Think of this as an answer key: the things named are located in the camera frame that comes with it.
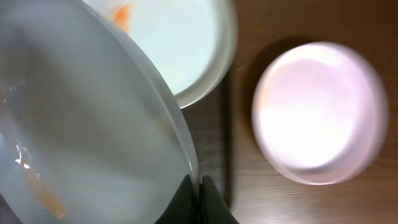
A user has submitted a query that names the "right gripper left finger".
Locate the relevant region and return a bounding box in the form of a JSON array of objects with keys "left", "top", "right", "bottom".
[{"left": 155, "top": 175, "right": 197, "bottom": 224}]

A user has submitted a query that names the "white plate with pink rim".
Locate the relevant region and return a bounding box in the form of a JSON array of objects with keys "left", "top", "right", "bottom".
[{"left": 251, "top": 42, "right": 389, "bottom": 185}]

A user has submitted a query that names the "pale grey plate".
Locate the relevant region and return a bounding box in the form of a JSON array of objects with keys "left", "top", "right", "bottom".
[{"left": 1, "top": 1, "right": 198, "bottom": 223}]

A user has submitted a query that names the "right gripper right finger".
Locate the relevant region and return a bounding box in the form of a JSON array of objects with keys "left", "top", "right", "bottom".
[{"left": 200, "top": 175, "right": 239, "bottom": 224}]

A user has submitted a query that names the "cream white plate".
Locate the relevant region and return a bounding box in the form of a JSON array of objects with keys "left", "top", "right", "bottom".
[{"left": 84, "top": 0, "right": 238, "bottom": 108}]

